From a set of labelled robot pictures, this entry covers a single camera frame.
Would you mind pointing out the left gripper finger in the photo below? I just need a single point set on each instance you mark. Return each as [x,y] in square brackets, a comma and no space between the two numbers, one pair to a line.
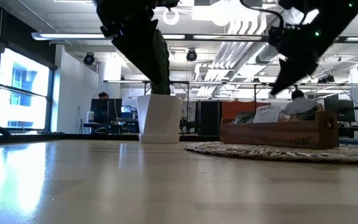
[157,46]
[138,49]

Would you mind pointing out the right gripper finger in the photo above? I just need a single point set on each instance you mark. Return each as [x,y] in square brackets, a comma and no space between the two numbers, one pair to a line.
[280,74]
[291,77]

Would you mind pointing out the white orange tea bag packet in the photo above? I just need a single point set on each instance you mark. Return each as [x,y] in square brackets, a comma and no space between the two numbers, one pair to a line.
[267,113]

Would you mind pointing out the brown wooden tea box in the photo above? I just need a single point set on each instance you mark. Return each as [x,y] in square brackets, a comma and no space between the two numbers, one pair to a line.
[275,135]

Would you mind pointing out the round wicker basket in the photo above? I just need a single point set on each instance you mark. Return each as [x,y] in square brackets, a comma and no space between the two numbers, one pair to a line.
[259,155]

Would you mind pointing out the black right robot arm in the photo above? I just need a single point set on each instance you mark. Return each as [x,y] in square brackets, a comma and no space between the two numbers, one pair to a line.
[340,17]

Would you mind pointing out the small black robot arm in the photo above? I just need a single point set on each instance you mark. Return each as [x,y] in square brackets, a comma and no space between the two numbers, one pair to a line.
[186,123]

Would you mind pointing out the green cactus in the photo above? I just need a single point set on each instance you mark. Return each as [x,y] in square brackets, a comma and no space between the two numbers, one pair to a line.
[166,71]

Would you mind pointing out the person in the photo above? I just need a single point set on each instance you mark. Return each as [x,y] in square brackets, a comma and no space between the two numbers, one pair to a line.
[298,104]
[103,95]

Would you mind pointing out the small black ceiling device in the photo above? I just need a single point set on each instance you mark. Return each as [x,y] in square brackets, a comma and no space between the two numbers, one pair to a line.
[326,79]

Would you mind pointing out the orange partition panel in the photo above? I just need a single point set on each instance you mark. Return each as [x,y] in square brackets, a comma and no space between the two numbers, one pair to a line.
[238,107]

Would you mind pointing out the long linear ceiling light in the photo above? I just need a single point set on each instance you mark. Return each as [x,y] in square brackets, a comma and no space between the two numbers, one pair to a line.
[73,36]

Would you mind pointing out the black computer monitor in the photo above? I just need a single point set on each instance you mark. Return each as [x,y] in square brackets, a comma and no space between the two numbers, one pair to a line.
[339,110]
[106,110]

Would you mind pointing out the white plant pot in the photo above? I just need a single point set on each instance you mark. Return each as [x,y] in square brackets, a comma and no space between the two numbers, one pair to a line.
[159,118]

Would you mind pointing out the white container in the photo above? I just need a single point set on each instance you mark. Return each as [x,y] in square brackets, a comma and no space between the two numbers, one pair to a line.
[90,116]

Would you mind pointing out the black partition panel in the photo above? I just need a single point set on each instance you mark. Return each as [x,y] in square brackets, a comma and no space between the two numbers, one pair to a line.
[209,118]

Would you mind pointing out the silver ventilation duct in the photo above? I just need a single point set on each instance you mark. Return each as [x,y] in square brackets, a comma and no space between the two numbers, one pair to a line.
[264,54]

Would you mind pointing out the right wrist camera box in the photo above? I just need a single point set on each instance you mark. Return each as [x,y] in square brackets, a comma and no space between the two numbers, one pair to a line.
[280,34]

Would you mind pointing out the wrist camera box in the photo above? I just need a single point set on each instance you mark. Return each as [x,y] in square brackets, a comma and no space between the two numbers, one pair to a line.
[280,34]
[168,2]

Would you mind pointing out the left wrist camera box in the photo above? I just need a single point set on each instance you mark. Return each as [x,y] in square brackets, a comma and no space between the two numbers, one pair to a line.
[168,2]

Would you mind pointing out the black aluminium table frame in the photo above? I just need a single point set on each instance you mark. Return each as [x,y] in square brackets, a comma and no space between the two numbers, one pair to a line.
[42,137]

